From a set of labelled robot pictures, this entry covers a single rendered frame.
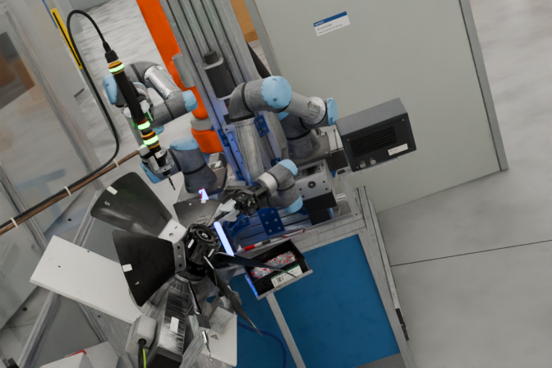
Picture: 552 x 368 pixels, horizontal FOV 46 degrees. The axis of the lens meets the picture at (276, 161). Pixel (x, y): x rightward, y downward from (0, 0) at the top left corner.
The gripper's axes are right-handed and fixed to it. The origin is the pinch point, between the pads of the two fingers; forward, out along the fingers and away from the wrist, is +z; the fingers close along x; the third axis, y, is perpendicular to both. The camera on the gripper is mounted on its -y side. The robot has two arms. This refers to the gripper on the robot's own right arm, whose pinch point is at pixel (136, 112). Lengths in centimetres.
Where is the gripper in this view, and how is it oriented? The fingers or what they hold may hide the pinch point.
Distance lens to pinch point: 202.2
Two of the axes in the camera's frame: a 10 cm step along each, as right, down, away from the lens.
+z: 2.2, 3.3, -9.2
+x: -9.1, 4.0, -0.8
